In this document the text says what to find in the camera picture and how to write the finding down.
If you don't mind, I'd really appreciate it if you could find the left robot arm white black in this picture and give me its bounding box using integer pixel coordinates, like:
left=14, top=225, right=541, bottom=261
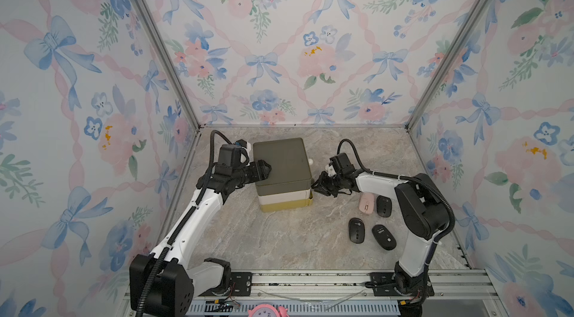
left=129, top=140, right=271, bottom=316

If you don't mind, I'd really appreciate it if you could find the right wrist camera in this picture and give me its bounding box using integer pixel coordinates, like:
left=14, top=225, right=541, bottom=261
left=325, top=158, right=342, bottom=177

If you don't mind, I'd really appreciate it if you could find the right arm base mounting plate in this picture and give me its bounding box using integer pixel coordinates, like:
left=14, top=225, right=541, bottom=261
left=364, top=272, right=435, bottom=298

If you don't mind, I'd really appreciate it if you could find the pink alarm clock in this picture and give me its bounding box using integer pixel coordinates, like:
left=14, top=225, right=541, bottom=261
left=248, top=304, right=288, bottom=317

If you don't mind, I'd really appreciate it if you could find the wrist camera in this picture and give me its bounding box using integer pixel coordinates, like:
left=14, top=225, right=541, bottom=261
left=325, top=158, right=342, bottom=177
left=235, top=139, right=252, bottom=152

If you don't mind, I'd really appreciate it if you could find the black Lecoo mouse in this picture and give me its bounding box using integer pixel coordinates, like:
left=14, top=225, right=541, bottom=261
left=376, top=195, right=393, bottom=218

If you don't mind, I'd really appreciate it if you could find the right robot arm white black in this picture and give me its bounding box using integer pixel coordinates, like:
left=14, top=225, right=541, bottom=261
left=312, top=153, right=455, bottom=304

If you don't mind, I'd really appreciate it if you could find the aluminium corner post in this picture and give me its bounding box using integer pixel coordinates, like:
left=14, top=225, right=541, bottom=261
left=405, top=0, right=493, bottom=133
left=132, top=0, right=200, bottom=132

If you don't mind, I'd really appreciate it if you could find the three-drawer storage cabinet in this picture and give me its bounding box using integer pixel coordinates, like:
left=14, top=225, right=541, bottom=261
left=253, top=138, right=313, bottom=212

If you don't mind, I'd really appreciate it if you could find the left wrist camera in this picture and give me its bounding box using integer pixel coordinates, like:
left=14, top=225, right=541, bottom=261
left=235, top=139, right=252, bottom=152

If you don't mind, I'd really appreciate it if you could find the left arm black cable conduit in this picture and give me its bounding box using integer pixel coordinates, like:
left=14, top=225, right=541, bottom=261
left=134, top=129, right=234, bottom=317

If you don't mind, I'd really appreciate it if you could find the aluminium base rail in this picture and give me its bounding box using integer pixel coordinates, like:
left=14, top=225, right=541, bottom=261
left=129, top=269, right=499, bottom=304

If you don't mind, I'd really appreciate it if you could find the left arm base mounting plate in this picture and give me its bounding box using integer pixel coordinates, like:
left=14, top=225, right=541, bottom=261
left=209, top=272, right=254, bottom=298

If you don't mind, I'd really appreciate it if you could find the left aluminium corner post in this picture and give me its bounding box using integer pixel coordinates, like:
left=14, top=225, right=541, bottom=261
left=132, top=0, right=200, bottom=132

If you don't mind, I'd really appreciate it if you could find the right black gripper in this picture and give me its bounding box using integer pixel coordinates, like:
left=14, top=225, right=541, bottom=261
left=309, top=170, right=344, bottom=197

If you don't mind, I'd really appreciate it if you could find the right aluminium corner post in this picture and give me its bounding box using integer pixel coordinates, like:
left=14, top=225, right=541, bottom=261
left=405, top=0, right=493, bottom=133

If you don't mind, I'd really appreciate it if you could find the pink computer mouse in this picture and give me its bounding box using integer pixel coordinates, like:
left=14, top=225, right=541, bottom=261
left=359, top=193, right=376, bottom=215

